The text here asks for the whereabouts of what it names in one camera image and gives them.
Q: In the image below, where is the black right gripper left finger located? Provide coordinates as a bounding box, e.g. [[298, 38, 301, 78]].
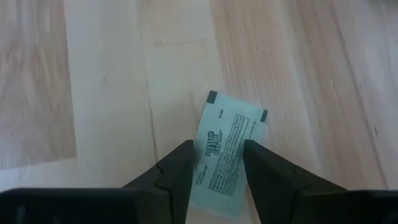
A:
[[0, 139, 196, 224]]

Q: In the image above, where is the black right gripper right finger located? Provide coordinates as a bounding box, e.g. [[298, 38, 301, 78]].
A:
[[243, 139, 398, 224]]

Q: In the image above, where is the green stevia sweetener packet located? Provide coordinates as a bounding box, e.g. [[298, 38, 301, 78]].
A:
[[188, 90, 269, 220]]

